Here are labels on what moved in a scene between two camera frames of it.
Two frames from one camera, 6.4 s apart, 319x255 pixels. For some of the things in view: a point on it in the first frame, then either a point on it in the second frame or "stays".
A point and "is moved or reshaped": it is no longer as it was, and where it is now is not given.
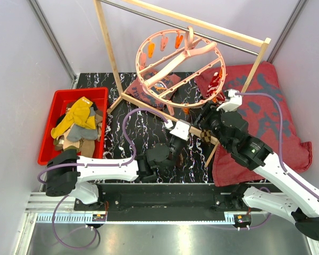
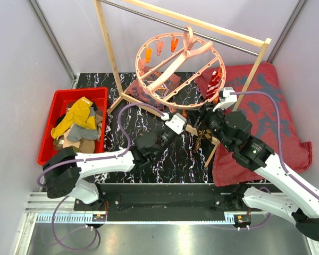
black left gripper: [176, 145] → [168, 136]
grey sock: [76, 133] stays
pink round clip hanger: [179, 69] stays
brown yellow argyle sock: [180, 160] → [201, 134]
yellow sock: [80, 116] stays
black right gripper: [208, 110] stays
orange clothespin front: [186, 110] is moved or reshaped
